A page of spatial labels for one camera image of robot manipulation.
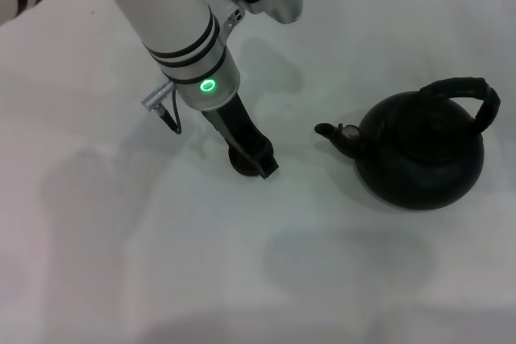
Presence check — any silver cable connector plug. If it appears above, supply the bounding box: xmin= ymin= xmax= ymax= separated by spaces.
xmin=140 ymin=81 xmax=177 ymax=111

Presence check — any small dark brown teacup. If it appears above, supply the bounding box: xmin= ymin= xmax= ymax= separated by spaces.
xmin=227 ymin=144 xmax=265 ymax=179

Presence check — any black round teapot with handle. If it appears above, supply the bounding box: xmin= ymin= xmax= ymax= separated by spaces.
xmin=314 ymin=77 xmax=501 ymax=211

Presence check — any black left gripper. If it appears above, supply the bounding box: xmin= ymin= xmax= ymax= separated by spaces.
xmin=202 ymin=93 xmax=280 ymax=180

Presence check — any thin black cable loop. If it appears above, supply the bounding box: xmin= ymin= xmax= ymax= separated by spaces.
xmin=159 ymin=89 xmax=182 ymax=136

